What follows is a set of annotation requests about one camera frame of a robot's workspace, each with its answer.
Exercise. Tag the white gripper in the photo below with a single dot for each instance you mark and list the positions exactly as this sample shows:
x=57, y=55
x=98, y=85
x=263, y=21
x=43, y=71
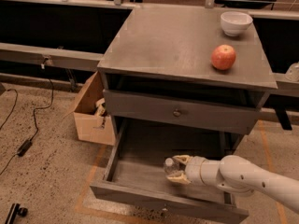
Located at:
x=195, y=170

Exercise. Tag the clear plastic water bottle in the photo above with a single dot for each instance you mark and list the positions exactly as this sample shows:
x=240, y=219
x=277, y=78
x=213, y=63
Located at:
x=171, y=166

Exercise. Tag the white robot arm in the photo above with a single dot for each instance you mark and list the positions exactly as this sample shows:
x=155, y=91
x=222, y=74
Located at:
x=234, y=175

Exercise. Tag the open grey middle drawer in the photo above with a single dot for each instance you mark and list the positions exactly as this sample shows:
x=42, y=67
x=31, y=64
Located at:
x=135, y=172

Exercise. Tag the closed grey upper drawer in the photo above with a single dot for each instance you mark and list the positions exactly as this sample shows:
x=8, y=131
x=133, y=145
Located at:
x=204, y=115

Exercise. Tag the grey wooden drawer cabinet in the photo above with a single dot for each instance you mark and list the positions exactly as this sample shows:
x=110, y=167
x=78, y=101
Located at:
x=166, y=51

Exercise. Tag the cardboard box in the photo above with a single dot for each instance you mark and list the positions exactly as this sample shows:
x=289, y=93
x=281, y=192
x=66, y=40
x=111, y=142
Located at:
x=90, y=126

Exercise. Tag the items inside cardboard box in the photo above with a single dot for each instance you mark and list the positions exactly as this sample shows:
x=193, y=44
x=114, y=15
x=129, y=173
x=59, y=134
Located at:
x=100, y=108

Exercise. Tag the red apple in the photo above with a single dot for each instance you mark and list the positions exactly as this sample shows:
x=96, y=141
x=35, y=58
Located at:
x=223, y=57

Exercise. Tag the white ceramic bowl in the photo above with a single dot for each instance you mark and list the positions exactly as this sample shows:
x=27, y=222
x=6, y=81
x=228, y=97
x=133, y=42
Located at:
x=235, y=23

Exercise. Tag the grey metal railing beam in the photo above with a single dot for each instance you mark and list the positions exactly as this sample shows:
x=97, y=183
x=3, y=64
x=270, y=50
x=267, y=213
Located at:
x=62, y=58

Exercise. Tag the black object floor corner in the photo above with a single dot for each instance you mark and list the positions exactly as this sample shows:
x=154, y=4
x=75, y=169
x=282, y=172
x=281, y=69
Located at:
x=15, y=210

